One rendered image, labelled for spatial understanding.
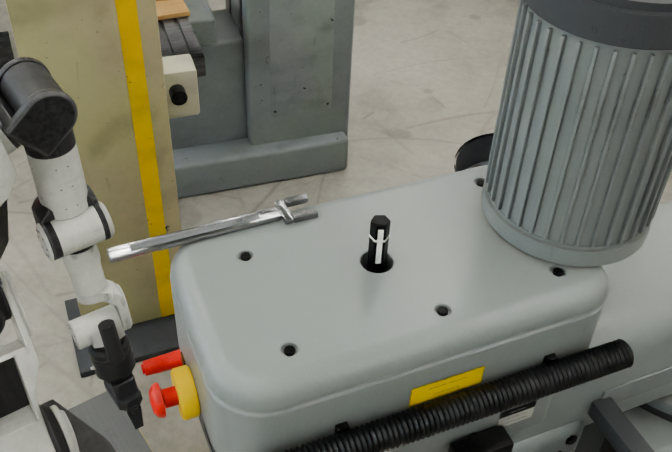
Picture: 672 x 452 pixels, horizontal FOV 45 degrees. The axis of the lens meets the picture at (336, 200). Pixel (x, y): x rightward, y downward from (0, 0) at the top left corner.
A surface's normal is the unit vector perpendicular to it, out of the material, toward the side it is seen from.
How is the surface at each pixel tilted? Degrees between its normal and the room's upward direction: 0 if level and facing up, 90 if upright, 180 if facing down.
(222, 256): 0
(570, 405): 90
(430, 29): 0
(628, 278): 0
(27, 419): 10
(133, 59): 90
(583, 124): 90
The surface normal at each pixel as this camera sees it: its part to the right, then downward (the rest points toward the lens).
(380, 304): 0.04, -0.77
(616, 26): -0.34, 0.59
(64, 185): 0.57, 0.52
